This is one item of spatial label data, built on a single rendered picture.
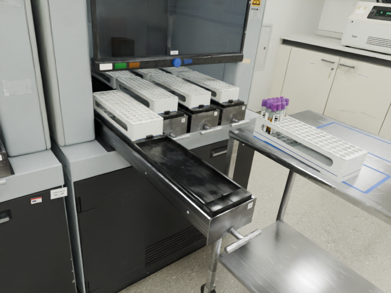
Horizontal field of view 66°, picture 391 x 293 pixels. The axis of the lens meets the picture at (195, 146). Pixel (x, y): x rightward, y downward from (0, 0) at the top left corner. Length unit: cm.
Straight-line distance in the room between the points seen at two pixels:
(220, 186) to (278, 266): 66
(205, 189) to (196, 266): 94
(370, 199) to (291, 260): 63
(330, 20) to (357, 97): 115
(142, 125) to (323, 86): 244
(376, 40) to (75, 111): 244
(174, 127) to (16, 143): 47
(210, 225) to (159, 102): 53
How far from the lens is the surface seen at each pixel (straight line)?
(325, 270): 136
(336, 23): 376
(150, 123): 84
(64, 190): 96
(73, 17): 91
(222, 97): 120
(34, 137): 96
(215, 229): 63
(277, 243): 138
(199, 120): 110
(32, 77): 91
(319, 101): 312
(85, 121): 98
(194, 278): 154
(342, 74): 300
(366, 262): 194
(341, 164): 78
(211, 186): 69
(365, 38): 294
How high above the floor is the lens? 119
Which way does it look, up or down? 27 degrees down
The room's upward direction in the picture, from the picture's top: 6 degrees clockwise
